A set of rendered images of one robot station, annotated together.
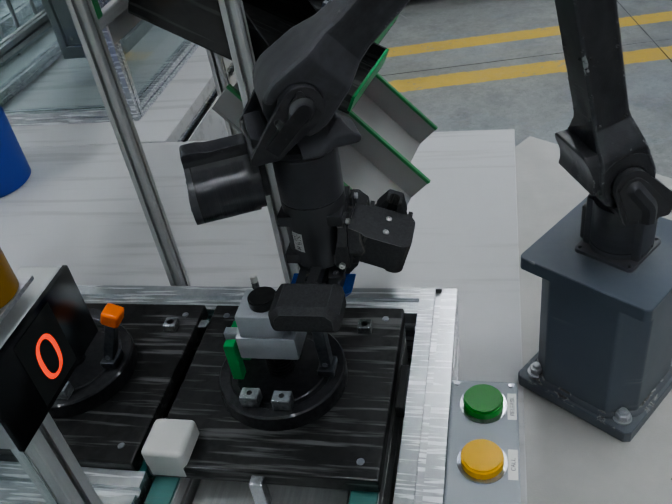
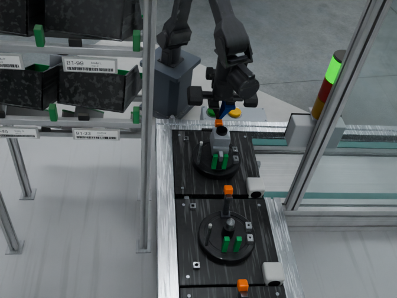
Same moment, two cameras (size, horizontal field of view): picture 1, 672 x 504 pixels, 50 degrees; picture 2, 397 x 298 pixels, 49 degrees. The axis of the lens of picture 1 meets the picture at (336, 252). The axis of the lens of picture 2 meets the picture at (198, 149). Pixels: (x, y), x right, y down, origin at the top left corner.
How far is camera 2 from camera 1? 1.31 m
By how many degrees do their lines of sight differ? 79
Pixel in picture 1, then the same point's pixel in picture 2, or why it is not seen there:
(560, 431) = (192, 117)
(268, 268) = (97, 220)
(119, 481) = (270, 204)
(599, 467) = not seen: hidden behind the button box
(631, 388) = not seen: hidden behind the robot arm
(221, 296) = (164, 197)
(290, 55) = (238, 28)
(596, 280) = (188, 65)
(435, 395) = (211, 123)
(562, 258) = (178, 70)
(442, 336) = (183, 122)
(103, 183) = not seen: outside the picture
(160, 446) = (261, 184)
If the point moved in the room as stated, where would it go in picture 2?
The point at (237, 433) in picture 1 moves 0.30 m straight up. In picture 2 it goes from (243, 169) to (266, 85)
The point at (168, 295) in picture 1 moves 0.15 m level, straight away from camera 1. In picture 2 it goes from (165, 222) to (111, 251)
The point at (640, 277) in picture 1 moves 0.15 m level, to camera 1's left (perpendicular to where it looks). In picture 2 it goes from (186, 57) to (202, 86)
